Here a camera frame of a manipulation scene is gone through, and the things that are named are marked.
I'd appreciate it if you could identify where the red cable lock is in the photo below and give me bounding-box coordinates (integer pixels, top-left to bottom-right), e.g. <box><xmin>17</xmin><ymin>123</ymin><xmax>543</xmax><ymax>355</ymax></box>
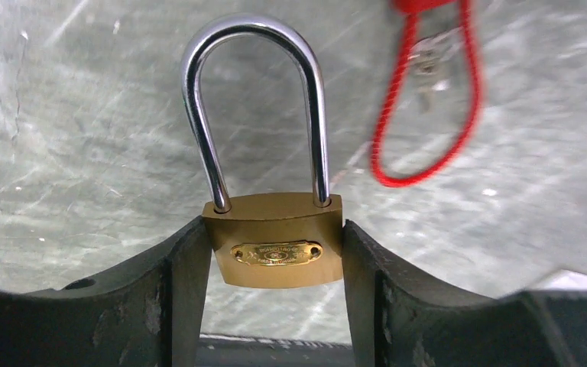
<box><xmin>370</xmin><ymin>0</ymin><xmax>483</xmax><ymax>188</ymax></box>

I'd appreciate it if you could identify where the brass padlock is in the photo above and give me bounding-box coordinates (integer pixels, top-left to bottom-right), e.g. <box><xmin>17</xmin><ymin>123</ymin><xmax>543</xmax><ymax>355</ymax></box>
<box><xmin>180</xmin><ymin>13</ymin><xmax>343</xmax><ymax>289</ymax></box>

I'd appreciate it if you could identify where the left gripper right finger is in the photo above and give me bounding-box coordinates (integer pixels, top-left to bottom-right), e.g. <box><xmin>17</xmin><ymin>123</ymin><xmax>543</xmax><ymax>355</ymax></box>
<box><xmin>342</xmin><ymin>221</ymin><xmax>587</xmax><ymax>366</ymax></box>

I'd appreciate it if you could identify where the white card package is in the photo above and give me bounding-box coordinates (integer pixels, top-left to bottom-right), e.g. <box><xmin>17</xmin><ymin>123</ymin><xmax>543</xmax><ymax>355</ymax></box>
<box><xmin>527</xmin><ymin>269</ymin><xmax>587</xmax><ymax>292</ymax></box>

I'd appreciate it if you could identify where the small silver key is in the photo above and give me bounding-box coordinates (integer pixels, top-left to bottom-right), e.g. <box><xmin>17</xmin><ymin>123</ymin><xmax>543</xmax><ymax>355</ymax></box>
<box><xmin>410</xmin><ymin>28</ymin><xmax>458</xmax><ymax>113</ymax></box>

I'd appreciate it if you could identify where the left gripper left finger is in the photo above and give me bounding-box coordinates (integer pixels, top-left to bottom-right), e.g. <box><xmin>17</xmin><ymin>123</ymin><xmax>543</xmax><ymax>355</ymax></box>
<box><xmin>0</xmin><ymin>218</ymin><xmax>211</xmax><ymax>366</ymax></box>

